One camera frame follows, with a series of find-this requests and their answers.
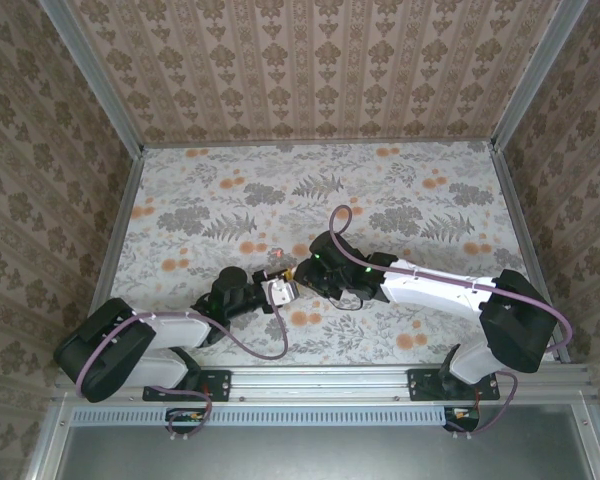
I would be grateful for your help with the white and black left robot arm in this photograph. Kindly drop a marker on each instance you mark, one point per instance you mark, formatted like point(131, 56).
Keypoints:
point(180, 332)

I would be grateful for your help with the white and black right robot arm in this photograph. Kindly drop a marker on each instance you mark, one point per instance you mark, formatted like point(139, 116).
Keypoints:
point(430, 290)

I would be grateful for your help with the grey metal sheet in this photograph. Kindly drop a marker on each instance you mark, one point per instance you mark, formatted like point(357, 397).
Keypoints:
point(330, 455)

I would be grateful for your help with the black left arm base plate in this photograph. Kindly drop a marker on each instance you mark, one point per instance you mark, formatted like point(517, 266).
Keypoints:
point(220, 385)

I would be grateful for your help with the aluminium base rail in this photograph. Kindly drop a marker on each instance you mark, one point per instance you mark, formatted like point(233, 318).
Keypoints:
point(320, 385)

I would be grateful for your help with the aluminium table end rail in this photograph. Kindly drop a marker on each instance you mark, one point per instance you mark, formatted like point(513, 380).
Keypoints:
point(320, 144)

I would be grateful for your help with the aluminium table side rail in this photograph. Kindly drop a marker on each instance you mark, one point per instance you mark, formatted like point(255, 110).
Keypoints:
point(125, 220)
point(520, 225)

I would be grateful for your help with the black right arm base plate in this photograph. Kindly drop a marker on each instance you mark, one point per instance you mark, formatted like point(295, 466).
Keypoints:
point(420, 385)

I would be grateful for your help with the aluminium corner post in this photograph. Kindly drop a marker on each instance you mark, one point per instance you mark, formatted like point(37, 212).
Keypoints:
point(535, 80)
point(95, 85)

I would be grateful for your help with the aluminium frame bar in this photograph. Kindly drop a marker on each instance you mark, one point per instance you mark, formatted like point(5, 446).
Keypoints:
point(47, 445)
point(592, 440)

